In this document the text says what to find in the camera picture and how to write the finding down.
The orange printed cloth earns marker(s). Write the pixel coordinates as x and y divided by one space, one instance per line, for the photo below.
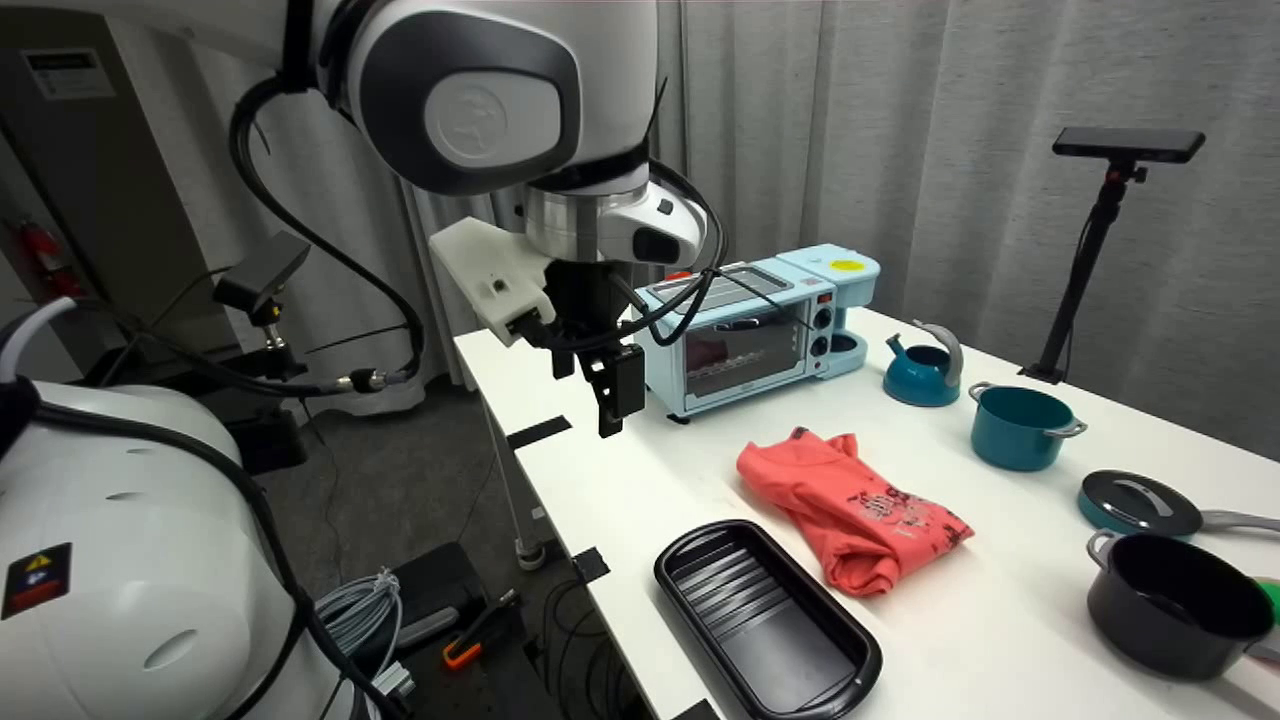
855 512

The light blue toaster oven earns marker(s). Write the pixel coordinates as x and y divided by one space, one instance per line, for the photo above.
745 340

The black pot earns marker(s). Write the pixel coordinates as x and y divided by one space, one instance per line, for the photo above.
1173 607

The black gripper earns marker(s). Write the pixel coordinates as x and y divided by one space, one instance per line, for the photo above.
586 301

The black camera tripod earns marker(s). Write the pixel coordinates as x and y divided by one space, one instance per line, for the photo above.
1085 254

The black ridged tray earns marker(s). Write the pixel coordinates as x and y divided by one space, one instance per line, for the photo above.
766 620

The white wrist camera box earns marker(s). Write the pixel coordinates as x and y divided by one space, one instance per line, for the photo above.
487 274

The teal kettle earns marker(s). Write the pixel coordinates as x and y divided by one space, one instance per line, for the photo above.
923 377

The teal pot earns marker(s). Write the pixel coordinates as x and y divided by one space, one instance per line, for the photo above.
1023 430

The black camera on stand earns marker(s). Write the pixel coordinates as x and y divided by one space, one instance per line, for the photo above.
261 274

